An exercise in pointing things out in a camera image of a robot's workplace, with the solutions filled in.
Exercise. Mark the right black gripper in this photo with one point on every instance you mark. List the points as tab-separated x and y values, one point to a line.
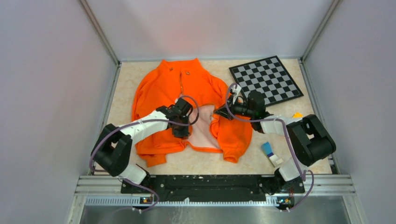
224	112

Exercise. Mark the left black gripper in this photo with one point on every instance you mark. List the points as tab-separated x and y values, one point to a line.
184	133

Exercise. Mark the orange zip-up jacket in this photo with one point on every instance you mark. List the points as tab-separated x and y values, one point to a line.
209	133

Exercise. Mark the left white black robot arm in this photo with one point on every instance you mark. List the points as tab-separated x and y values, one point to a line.
113	147

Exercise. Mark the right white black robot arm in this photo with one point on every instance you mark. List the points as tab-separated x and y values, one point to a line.
306	137

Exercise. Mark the blue and white box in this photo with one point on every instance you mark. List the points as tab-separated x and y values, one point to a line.
267	149

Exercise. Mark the black and grey checkerboard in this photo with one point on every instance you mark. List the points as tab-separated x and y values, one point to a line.
267	76

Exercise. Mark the yellow red toy blocks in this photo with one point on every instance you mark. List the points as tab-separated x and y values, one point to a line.
297	115

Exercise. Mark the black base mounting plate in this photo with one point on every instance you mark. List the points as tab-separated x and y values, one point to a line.
220	188

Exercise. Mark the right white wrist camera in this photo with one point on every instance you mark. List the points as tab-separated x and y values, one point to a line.
234	91

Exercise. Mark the aluminium frame rail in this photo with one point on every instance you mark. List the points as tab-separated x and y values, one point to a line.
328	199

